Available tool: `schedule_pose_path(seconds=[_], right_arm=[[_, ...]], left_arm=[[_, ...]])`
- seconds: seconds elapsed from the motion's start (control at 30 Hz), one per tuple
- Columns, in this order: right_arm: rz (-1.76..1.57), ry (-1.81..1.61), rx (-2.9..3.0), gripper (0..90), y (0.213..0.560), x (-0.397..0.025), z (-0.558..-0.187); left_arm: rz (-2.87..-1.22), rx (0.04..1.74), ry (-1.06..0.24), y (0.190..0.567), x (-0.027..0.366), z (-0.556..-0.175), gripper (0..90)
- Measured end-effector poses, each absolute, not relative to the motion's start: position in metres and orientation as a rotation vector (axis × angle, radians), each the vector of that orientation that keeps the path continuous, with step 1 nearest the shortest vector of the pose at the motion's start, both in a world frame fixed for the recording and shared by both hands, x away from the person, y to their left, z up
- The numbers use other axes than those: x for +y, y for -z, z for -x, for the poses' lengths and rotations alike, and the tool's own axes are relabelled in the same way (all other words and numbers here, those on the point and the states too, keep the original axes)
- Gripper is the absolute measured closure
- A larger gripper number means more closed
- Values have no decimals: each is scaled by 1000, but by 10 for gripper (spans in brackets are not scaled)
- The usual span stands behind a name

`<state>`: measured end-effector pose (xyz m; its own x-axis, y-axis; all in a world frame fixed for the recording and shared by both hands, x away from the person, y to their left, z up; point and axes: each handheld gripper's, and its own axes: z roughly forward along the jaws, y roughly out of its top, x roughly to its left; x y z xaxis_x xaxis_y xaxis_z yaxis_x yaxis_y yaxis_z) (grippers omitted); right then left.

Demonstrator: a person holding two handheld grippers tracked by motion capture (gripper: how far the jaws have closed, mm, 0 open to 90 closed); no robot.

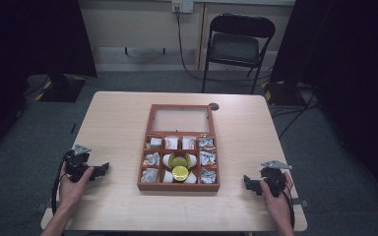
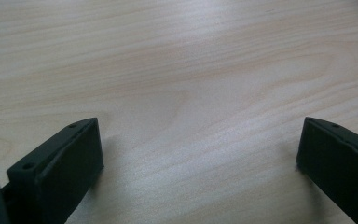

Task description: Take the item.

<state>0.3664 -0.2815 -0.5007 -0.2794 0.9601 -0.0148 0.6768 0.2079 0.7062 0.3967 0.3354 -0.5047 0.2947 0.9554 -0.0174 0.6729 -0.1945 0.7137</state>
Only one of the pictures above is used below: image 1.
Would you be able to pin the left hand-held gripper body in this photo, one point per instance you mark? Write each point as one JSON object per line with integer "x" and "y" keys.
{"x": 75, "y": 162}

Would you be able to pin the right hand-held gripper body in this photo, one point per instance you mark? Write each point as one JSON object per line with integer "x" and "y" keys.
{"x": 273, "y": 178}

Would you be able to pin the person's right hand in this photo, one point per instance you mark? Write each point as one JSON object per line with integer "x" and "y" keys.
{"x": 277, "y": 205}

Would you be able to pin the person's left hand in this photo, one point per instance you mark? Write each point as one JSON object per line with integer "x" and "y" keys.
{"x": 70, "y": 190}

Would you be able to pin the silver blue print tea packet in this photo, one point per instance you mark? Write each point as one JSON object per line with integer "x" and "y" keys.
{"x": 206, "y": 143}
{"x": 208, "y": 175}
{"x": 207, "y": 158}

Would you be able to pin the white orange tea packet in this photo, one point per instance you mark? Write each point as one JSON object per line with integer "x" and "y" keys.
{"x": 171, "y": 143}
{"x": 188, "y": 143}

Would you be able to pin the round yellow lid tin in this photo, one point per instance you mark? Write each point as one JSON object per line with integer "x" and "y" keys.
{"x": 180, "y": 173}

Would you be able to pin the round green lid tin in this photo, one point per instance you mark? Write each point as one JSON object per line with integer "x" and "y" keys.
{"x": 179, "y": 161}

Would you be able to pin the black stand base striped tape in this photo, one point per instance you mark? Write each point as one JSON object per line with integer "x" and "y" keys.
{"x": 280, "y": 93}
{"x": 59, "y": 88}

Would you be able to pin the wooden compartment box with lid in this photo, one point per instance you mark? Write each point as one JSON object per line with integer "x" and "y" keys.
{"x": 178, "y": 123}

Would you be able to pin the black curtain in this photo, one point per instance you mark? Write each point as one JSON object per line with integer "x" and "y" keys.
{"x": 29, "y": 49}
{"x": 344, "y": 65}

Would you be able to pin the black folding chair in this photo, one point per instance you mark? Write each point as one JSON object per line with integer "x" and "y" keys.
{"x": 234, "y": 46}

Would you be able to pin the grey table edge bracket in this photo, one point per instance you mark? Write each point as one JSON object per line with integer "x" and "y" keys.
{"x": 300, "y": 203}

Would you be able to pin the white wall socket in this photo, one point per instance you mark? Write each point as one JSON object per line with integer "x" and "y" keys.
{"x": 182, "y": 6}

